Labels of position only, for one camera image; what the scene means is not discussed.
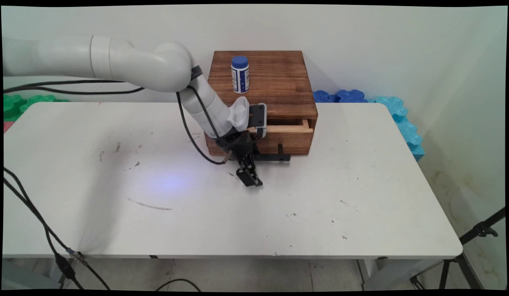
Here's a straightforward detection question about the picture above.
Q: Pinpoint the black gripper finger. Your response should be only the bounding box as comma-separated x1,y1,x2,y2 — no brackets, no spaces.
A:
236,158,256,188
247,154,263,187

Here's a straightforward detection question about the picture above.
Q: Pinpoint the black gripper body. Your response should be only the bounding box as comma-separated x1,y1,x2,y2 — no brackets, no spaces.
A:
215,131,260,163

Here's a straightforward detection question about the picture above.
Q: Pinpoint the wooden drawer with black handle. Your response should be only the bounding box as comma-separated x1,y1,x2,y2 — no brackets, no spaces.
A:
205,118,314,162

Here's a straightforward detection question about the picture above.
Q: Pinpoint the white bottle with blue cap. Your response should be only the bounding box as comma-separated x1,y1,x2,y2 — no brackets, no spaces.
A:
231,55,250,95

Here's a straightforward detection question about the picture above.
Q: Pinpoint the brown wooden drawer cabinet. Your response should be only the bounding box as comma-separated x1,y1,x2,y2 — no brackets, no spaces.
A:
205,51,319,157

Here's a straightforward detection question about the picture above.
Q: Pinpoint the dark blue foam puzzle mat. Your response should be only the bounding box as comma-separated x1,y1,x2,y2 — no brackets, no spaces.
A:
313,89,368,104

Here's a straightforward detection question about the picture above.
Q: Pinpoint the cyan foam puzzle mat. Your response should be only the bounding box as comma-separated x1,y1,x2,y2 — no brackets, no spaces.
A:
367,96,425,162

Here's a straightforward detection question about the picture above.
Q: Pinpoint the white table leg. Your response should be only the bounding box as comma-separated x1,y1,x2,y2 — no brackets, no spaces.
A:
356,258,446,291

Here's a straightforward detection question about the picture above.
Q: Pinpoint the green foam puzzle mat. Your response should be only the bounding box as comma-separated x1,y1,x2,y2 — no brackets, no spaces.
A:
3,94,70,122

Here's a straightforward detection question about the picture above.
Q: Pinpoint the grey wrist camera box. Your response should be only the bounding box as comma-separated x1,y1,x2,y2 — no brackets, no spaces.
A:
248,103,267,139

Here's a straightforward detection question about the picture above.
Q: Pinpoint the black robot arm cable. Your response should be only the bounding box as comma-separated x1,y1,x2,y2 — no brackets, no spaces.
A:
3,79,230,165

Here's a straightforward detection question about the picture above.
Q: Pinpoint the black floor cable loop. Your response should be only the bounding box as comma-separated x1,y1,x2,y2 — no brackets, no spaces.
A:
156,278,202,292

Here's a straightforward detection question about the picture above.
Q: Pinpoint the black cable with connector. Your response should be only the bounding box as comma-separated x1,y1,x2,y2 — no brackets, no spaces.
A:
3,166,112,291

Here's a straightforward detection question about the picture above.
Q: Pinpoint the black camera tripod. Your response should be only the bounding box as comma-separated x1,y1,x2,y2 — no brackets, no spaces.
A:
410,207,506,290

